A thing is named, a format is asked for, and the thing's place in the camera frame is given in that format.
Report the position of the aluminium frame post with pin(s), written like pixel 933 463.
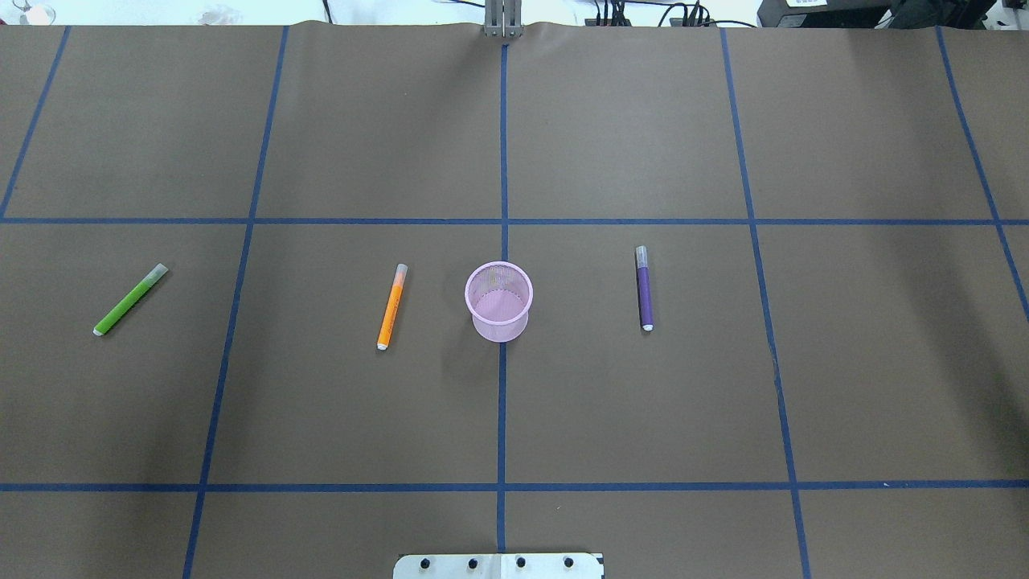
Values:
pixel 503 19

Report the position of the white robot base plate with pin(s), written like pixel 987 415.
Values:
pixel 501 565

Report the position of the black equipment box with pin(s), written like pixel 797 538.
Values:
pixel 904 15

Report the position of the green highlighter pen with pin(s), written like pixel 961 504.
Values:
pixel 130 300

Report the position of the orange highlighter pen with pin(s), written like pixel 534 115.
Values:
pixel 386 330

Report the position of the pink mesh pen holder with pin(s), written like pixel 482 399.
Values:
pixel 499 296

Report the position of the purple highlighter pen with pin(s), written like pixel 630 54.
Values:
pixel 645 301

